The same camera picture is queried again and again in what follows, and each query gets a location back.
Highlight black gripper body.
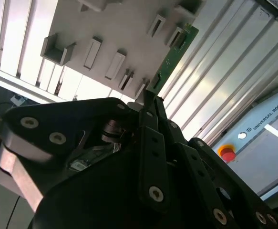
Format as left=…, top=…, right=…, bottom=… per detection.
left=29, top=114, right=201, bottom=229

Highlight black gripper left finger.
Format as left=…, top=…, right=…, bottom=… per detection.
left=0, top=90, right=165, bottom=213

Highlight green RAM stick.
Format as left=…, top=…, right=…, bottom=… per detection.
left=146, top=23, right=200, bottom=97

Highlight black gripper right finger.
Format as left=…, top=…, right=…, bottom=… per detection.
left=155, top=96, right=278, bottom=229

